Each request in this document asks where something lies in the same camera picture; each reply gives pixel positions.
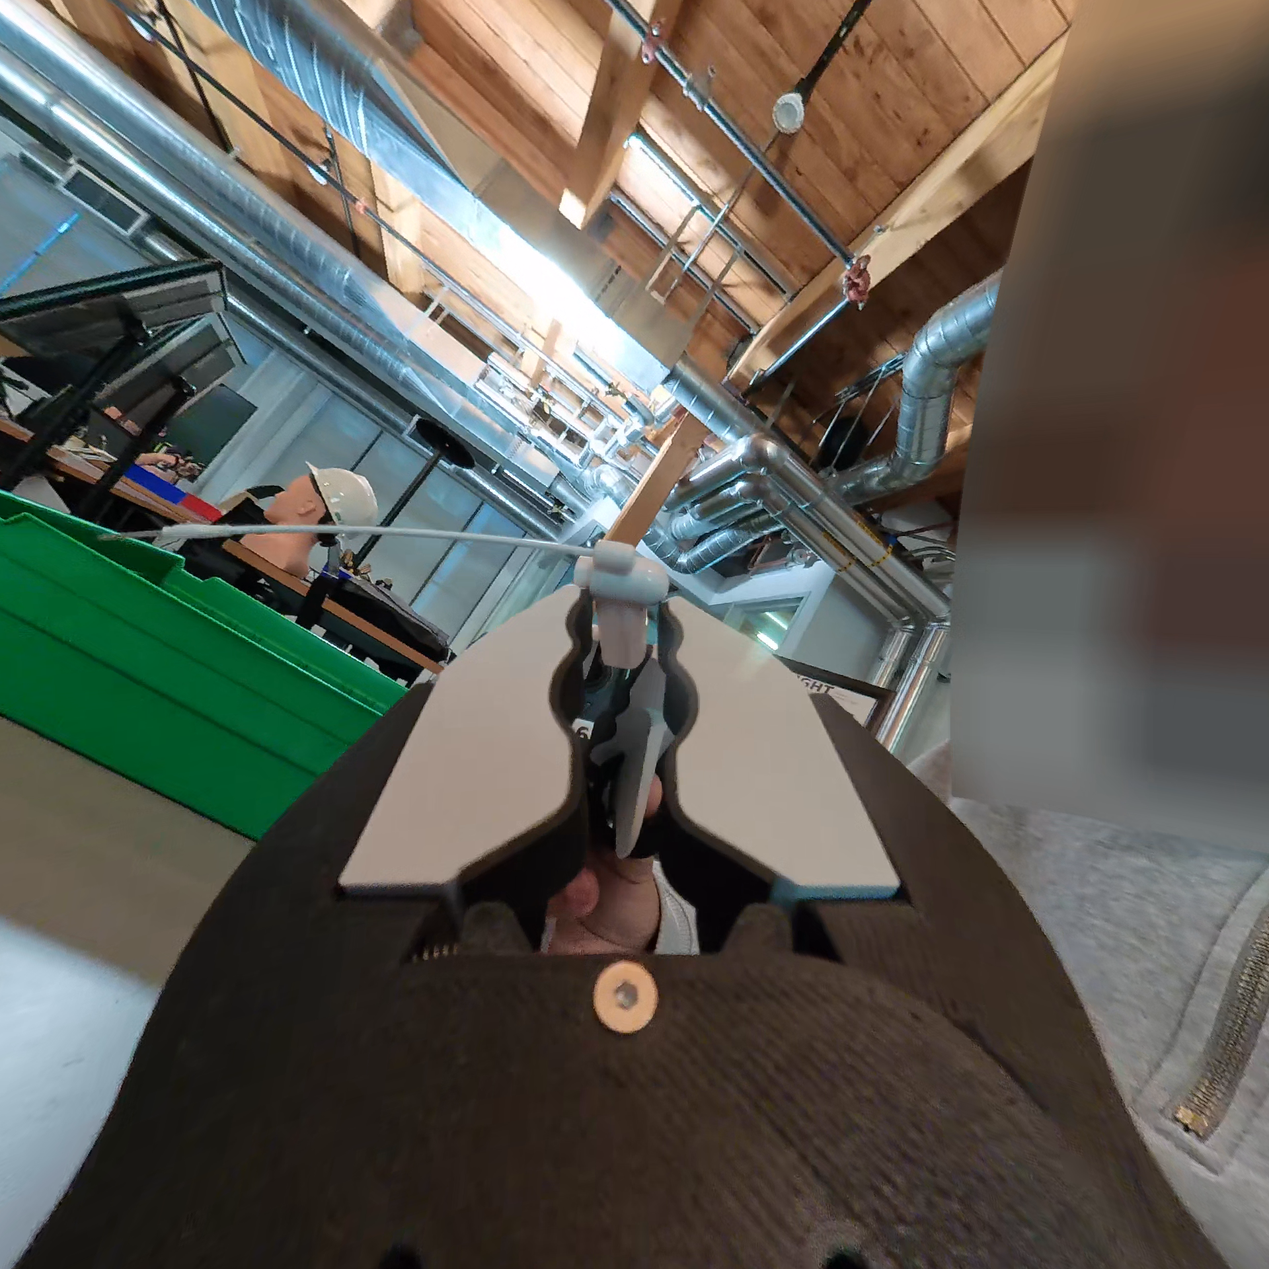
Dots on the large silver ventilation duct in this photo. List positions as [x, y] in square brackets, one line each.
[326, 89]

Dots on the black disc floor lamp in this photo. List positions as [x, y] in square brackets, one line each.
[441, 441]

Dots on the black monitor stand frame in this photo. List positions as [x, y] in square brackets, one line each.
[98, 307]

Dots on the person's right hand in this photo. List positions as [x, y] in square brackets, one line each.
[600, 917]

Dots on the wooden post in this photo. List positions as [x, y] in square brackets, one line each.
[649, 485]

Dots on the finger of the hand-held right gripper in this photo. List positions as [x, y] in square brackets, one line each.
[639, 763]

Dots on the long silver duct pipe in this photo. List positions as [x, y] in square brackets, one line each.
[198, 209]

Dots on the wooden work table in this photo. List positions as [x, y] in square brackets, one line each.
[391, 639]

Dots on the framed sign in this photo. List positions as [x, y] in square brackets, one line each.
[843, 694]

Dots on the white hard hat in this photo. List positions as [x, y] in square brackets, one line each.
[346, 491]

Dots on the red and blue box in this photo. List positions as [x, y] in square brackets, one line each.
[167, 488]

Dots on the grey desk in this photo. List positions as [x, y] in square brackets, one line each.
[98, 843]

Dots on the green plastic bin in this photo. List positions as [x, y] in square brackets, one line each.
[148, 654]

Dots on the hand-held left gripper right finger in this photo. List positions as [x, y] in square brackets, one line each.
[773, 774]

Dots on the red sprinkler valve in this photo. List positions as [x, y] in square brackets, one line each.
[855, 280]

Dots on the mannequin head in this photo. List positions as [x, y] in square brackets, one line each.
[287, 515]

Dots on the bundle of silver pipes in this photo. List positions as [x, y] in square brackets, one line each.
[793, 496]

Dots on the silver elbow duct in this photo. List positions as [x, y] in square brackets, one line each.
[936, 367]

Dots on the grey zip hoodie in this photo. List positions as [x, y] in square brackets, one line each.
[1091, 941]

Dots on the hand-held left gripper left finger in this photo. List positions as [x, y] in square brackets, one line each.
[465, 754]

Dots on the round ceiling fixture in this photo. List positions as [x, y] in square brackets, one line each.
[788, 112]

